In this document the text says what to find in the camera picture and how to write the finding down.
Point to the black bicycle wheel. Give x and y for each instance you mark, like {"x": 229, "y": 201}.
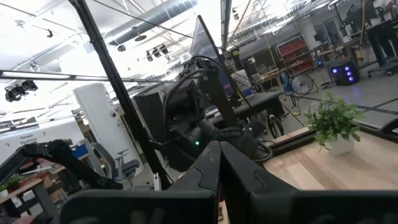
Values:
{"x": 275, "y": 126}

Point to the white and blue jug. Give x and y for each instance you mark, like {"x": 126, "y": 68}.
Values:
{"x": 242, "y": 82}

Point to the red storage shelf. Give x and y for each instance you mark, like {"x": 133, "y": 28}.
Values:
{"x": 295, "y": 56}

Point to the black standing desk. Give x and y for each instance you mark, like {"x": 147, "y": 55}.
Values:
{"x": 381, "y": 40}

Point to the white column with dome camera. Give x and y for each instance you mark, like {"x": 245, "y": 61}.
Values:
{"x": 102, "y": 124}

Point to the white printed banner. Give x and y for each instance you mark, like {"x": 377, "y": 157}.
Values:
{"x": 37, "y": 137}

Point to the grey office chair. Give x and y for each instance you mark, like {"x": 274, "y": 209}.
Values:
{"x": 129, "y": 166}

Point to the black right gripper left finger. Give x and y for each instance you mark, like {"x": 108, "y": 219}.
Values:
{"x": 140, "y": 208}

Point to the black ceiling spotlight cluster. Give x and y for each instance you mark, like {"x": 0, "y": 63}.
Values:
{"x": 18, "y": 91}
{"x": 157, "y": 52}

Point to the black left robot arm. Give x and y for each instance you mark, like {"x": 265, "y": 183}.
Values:
{"x": 186, "y": 124}

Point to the LED light bar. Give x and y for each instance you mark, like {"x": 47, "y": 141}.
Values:
{"x": 46, "y": 75}

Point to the wooden workbench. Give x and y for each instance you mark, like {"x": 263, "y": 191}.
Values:
{"x": 28, "y": 193}

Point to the dark grey desk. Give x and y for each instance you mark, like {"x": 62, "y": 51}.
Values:
{"x": 258, "y": 101}

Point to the green potted artificial plant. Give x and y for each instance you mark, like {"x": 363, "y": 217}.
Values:
{"x": 334, "y": 121}

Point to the round floor fan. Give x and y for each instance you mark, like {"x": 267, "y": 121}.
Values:
{"x": 302, "y": 84}

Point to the large grey ceiling duct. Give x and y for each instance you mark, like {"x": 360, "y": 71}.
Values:
{"x": 155, "y": 18}

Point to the computer tower purple lights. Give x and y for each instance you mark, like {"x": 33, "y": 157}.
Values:
{"x": 343, "y": 73}

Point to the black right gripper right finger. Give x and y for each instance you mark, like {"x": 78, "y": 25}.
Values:
{"x": 311, "y": 208}

